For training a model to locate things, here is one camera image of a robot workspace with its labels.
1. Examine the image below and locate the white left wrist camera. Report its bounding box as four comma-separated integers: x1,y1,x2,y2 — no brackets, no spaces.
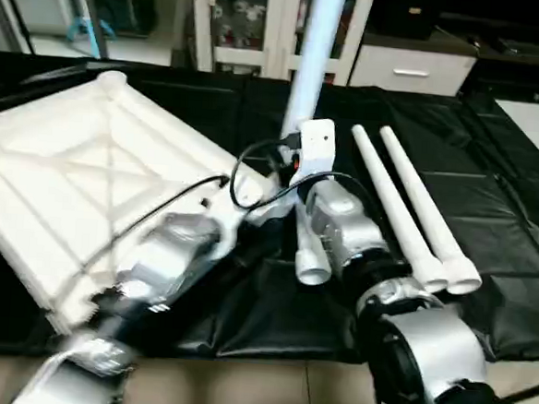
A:
207,191,284,252

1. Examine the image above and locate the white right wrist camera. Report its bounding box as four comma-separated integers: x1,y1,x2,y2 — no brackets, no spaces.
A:
290,117,339,186

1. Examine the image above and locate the white glass door cabinet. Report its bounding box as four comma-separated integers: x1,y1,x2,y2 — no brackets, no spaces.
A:
186,0,378,88

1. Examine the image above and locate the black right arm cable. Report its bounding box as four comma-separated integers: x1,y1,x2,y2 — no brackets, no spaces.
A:
226,136,305,216

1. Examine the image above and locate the white plastic table top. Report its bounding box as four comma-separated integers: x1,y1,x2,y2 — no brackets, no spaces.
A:
0,63,290,352

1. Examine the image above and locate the white drawer unit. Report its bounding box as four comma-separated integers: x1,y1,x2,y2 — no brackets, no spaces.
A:
348,43,476,100

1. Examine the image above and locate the white plastic table leg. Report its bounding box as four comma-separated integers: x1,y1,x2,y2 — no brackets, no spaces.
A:
367,125,494,298
340,125,461,296
289,215,337,289
278,0,350,145

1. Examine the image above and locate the black case with yellow label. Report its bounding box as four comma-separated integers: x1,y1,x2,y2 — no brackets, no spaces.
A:
369,0,444,41

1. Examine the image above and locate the turquoise plastic stand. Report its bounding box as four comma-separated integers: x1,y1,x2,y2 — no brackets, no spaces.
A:
65,10,110,45

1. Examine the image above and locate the black table mat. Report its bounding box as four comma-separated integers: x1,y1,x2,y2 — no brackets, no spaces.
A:
0,49,539,393

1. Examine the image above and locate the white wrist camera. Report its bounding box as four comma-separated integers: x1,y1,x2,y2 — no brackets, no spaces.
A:
290,117,339,186
207,191,284,252

